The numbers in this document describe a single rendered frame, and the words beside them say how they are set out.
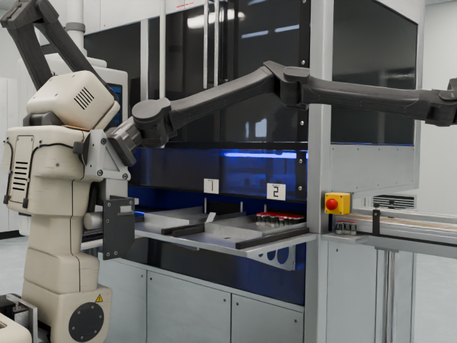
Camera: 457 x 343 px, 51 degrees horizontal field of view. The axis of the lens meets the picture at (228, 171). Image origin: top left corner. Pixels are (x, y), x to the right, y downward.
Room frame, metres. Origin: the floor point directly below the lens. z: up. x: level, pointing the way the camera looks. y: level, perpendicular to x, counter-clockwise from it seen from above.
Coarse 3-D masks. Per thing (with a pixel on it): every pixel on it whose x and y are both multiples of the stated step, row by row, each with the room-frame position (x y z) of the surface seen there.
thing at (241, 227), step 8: (248, 216) 1.91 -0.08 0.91; (208, 224) 1.71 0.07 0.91; (216, 224) 1.76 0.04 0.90; (224, 224) 1.80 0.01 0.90; (232, 224) 1.83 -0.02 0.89; (240, 224) 1.87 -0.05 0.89; (248, 224) 1.90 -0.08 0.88; (296, 224) 1.71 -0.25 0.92; (304, 224) 1.75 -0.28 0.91; (208, 232) 1.71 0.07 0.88; (216, 232) 1.68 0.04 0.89; (224, 232) 1.66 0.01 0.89; (232, 232) 1.63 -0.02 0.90; (240, 232) 1.61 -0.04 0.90; (248, 232) 1.59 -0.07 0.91; (256, 232) 1.57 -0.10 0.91; (264, 232) 1.56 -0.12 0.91; (272, 232) 1.59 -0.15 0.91; (280, 232) 1.63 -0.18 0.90
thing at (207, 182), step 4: (204, 180) 2.08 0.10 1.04; (208, 180) 2.06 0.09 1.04; (212, 180) 2.05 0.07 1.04; (216, 180) 2.03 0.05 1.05; (204, 184) 2.08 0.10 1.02; (208, 184) 2.06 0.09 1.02; (216, 184) 2.03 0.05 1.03; (204, 188) 2.08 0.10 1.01; (208, 188) 2.06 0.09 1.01; (216, 188) 2.03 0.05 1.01; (204, 192) 2.08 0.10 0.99; (208, 192) 2.06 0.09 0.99; (212, 192) 2.05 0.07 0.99; (216, 192) 2.03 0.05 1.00
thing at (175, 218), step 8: (184, 208) 2.11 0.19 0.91; (192, 208) 2.15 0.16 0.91; (200, 208) 2.18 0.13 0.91; (144, 216) 1.94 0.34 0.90; (152, 216) 1.91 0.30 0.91; (160, 216) 1.88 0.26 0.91; (168, 216) 1.85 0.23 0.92; (176, 216) 2.07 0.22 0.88; (184, 216) 2.08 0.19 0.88; (192, 216) 2.08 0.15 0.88; (200, 216) 2.09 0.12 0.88; (216, 216) 1.89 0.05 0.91; (224, 216) 1.93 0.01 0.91; (232, 216) 1.96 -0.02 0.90; (240, 216) 2.00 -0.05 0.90; (160, 224) 1.88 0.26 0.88; (168, 224) 1.85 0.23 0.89; (176, 224) 1.82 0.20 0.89; (184, 224) 1.79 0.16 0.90
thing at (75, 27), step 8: (72, 0) 2.17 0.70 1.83; (80, 0) 2.18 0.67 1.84; (72, 8) 2.17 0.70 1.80; (80, 8) 2.18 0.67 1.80; (72, 16) 2.17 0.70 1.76; (80, 16) 2.18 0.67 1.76; (72, 24) 2.16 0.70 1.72; (80, 24) 2.17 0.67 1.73; (72, 32) 2.17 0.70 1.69; (80, 32) 2.18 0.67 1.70; (80, 40) 2.18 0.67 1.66; (80, 48) 2.17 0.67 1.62
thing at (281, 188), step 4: (268, 184) 1.86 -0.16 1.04; (272, 184) 1.84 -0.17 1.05; (276, 184) 1.83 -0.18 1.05; (280, 184) 1.82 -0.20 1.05; (284, 184) 1.81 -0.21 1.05; (268, 188) 1.86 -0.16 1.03; (272, 188) 1.84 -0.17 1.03; (276, 188) 1.83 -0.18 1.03; (280, 188) 1.82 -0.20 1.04; (284, 188) 1.81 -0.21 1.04; (268, 192) 1.86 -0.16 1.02; (272, 192) 1.84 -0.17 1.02; (280, 192) 1.82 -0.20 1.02; (284, 192) 1.81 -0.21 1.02; (268, 196) 1.85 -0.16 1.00; (272, 196) 1.84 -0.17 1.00; (280, 196) 1.82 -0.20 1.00; (284, 196) 1.80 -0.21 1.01
